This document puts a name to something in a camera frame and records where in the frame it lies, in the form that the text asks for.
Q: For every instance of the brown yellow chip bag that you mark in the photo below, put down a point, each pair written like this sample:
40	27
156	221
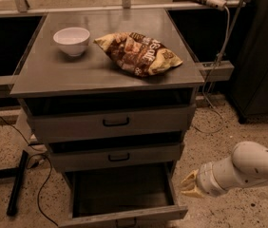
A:
138	54

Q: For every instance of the grey bottom drawer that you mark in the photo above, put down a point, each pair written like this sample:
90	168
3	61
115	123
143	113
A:
122	197

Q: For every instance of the grey top drawer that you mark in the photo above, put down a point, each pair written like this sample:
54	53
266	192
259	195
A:
110	124

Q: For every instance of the grey drawer cabinet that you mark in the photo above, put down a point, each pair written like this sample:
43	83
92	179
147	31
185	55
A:
51	83

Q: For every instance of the white ceramic bowl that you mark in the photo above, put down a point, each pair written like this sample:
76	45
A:
72	41

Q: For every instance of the grey metal frame rail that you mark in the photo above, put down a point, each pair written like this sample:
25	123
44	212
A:
212	73

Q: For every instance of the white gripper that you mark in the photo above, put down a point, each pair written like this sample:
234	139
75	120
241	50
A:
205	180

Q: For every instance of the grey middle drawer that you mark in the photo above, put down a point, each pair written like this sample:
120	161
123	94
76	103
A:
116	157

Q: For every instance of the grey drawer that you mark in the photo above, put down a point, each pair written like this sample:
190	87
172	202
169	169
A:
116	157
122	197
110	124

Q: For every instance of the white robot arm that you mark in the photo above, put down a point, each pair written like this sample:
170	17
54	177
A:
246	167

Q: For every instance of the black metal stand foot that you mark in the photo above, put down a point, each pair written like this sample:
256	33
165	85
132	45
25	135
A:
18	174

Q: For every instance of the dark cabinet at right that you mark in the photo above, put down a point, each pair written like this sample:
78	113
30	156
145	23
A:
248	89

